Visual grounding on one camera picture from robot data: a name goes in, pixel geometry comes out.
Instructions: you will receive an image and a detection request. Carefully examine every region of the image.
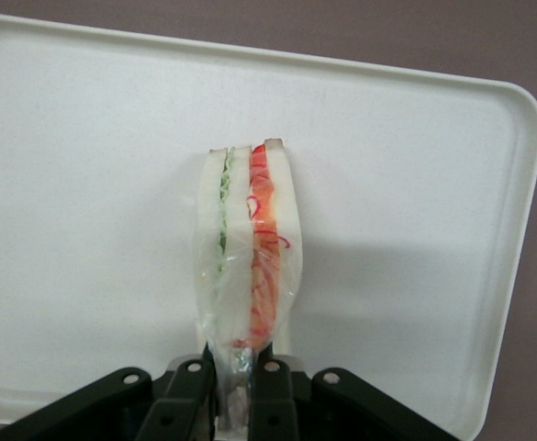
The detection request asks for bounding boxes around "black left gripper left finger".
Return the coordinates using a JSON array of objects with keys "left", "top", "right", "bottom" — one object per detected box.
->
[{"left": 0, "top": 357, "right": 218, "bottom": 441}]

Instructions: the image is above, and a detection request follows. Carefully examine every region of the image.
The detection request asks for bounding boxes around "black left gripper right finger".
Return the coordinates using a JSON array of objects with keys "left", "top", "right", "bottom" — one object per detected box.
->
[{"left": 248, "top": 356, "right": 455, "bottom": 441}]

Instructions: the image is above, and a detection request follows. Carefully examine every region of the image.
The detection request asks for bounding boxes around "triangle sandwich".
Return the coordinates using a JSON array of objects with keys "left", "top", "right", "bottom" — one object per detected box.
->
[{"left": 192, "top": 136, "right": 304, "bottom": 441}]

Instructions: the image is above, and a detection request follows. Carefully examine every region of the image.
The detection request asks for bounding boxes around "beige plastic tray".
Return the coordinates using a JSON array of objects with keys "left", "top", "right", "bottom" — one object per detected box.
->
[{"left": 0, "top": 13, "right": 537, "bottom": 440}]

